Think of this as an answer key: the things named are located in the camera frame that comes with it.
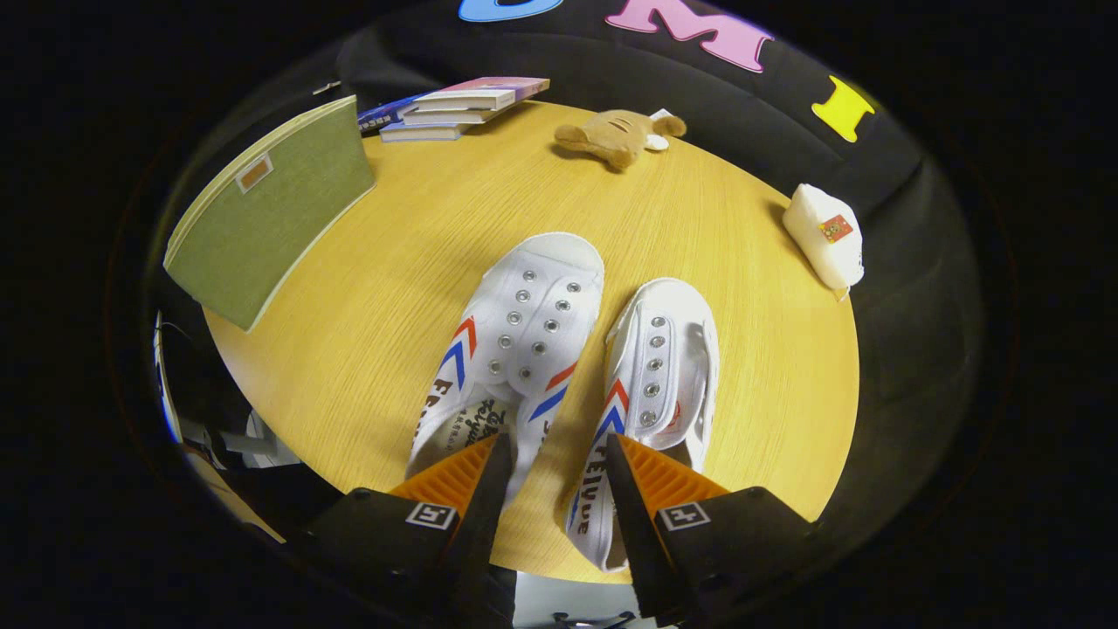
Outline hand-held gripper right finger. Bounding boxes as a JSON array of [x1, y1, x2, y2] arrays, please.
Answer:
[[605, 433, 824, 628]]

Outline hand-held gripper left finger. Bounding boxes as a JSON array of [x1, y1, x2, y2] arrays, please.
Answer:
[[301, 432, 518, 629]]

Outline white canvas shoe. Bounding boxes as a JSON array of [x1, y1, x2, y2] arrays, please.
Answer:
[[406, 232, 605, 508], [563, 278, 721, 573]]

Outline green fabric storage box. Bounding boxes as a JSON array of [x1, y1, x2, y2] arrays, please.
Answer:
[[163, 94, 378, 333]]

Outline white plush toy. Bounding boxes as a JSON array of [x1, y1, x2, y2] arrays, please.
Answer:
[[782, 183, 866, 291]]

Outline brown plush toy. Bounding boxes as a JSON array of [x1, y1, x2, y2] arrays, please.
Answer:
[[555, 109, 688, 171]]

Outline pale blue thin book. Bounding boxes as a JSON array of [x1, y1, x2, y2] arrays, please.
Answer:
[[380, 121, 473, 143]]

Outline white thin book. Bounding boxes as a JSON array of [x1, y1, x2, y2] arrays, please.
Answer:
[[402, 105, 507, 127]]

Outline blue cover book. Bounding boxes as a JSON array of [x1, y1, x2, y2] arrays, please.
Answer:
[[356, 92, 433, 134]]

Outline pink cover book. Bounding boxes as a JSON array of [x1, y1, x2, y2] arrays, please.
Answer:
[[412, 77, 551, 113]]

